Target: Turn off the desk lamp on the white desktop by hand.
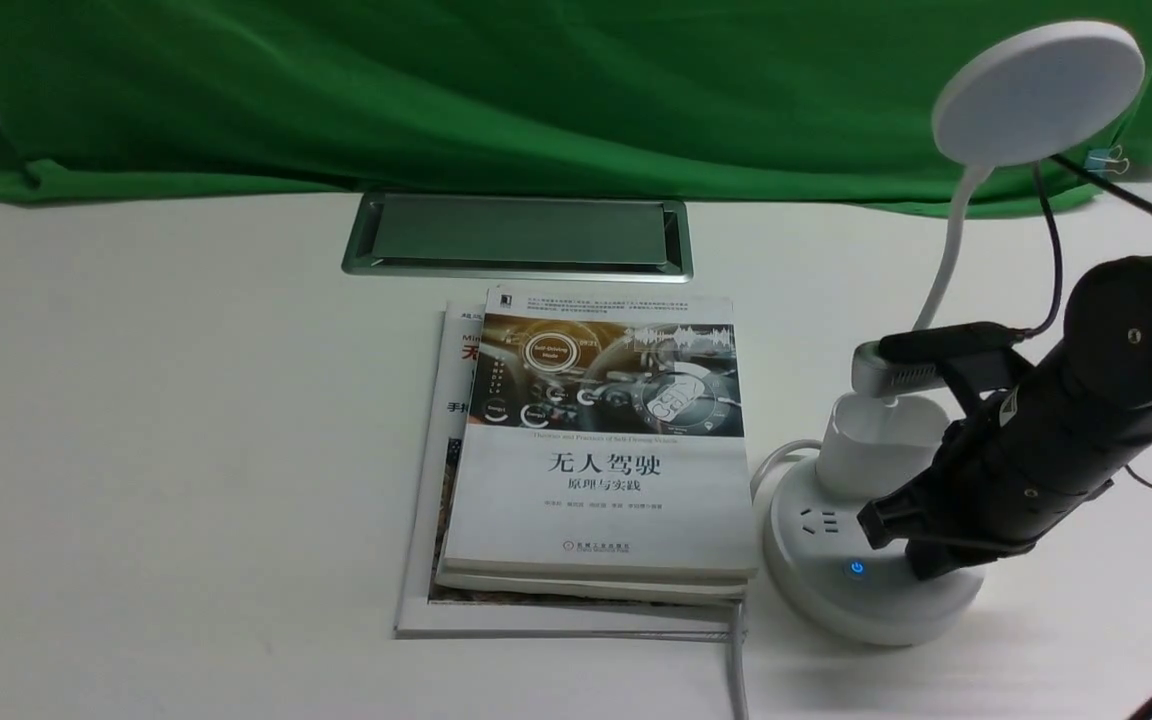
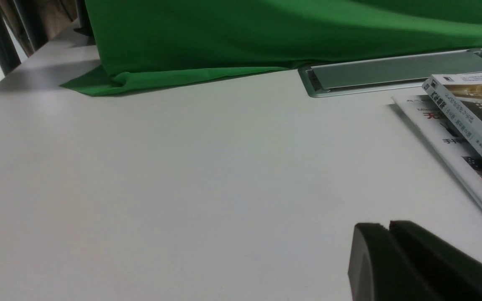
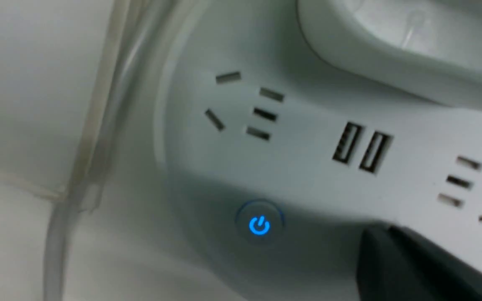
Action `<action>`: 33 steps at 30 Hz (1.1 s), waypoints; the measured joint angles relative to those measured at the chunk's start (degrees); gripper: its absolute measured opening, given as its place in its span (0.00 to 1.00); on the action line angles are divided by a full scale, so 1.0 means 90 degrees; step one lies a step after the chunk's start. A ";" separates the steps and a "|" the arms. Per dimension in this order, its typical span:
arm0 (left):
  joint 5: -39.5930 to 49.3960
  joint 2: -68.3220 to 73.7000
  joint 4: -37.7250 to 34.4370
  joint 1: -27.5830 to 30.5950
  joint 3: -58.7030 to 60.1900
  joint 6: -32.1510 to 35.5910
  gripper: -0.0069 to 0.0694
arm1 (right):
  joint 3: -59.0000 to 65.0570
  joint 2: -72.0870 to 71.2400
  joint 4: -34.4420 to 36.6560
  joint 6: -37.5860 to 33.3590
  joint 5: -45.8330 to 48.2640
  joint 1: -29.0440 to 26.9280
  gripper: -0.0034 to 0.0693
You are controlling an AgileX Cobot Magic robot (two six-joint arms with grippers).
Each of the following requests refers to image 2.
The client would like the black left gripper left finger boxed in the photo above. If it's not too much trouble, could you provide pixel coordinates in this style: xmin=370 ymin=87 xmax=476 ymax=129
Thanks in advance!
xmin=348 ymin=223 xmax=441 ymax=301

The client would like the metal desk cable hatch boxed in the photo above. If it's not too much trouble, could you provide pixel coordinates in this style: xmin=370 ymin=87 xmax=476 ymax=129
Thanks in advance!
xmin=298 ymin=49 xmax=482 ymax=98

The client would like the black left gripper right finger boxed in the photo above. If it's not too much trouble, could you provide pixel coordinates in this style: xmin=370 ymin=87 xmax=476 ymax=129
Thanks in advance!
xmin=390 ymin=220 xmax=482 ymax=301

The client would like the green backdrop cloth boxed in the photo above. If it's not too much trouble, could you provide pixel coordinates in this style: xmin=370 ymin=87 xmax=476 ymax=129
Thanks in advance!
xmin=62 ymin=0 xmax=482 ymax=97

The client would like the thin white magazine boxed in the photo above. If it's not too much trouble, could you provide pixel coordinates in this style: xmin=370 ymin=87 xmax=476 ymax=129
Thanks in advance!
xmin=392 ymin=95 xmax=482 ymax=210

